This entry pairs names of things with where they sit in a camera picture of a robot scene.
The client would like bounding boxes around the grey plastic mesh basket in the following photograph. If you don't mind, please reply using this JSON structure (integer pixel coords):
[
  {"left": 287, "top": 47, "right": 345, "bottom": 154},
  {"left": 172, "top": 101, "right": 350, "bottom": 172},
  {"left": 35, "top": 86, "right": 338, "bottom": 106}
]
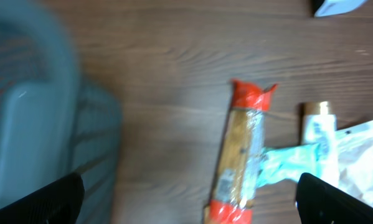
[{"left": 0, "top": 0, "right": 121, "bottom": 223}]

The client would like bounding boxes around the teal snack packet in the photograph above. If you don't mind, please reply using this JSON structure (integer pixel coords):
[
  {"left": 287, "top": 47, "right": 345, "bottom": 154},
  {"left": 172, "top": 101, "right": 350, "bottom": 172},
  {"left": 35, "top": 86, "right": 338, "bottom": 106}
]
[{"left": 257, "top": 144, "right": 321, "bottom": 188}]

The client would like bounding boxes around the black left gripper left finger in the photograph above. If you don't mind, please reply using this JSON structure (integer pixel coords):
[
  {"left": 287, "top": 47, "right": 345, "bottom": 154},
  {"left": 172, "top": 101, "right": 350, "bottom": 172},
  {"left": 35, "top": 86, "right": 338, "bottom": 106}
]
[{"left": 0, "top": 172, "right": 85, "bottom": 224}]

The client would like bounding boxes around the white tube with gold cap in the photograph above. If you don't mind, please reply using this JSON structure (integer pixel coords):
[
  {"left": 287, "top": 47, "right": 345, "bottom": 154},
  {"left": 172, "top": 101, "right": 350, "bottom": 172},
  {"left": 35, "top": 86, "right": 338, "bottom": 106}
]
[{"left": 301, "top": 101, "right": 339, "bottom": 187}]

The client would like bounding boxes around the beige paper pouch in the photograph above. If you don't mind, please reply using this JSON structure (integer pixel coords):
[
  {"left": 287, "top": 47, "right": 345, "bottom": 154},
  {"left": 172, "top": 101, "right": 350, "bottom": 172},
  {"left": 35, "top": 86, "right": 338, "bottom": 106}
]
[{"left": 336, "top": 120, "right": 373, "bottom": 207}]

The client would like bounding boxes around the white barcode scanner stand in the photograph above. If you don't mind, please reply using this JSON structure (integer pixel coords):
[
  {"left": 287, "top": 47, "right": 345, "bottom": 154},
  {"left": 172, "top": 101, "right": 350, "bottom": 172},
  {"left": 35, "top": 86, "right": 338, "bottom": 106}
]
[{"left": 311, "top": 0, "right": 367, "bottom": 17}]

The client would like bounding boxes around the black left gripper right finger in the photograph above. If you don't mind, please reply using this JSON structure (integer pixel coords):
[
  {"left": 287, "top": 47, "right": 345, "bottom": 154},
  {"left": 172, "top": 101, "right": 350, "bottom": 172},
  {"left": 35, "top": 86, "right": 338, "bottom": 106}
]
[{"left": 296, "top": 172, "right": 373, "bottom": 224}]

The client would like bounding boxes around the red and clear snack package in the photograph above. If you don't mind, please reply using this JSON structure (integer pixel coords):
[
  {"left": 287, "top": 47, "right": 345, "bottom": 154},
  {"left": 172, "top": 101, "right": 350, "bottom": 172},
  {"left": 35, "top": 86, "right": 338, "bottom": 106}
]
[{"left": 203, "top": 79, "right": 277, "bottom": 224}]

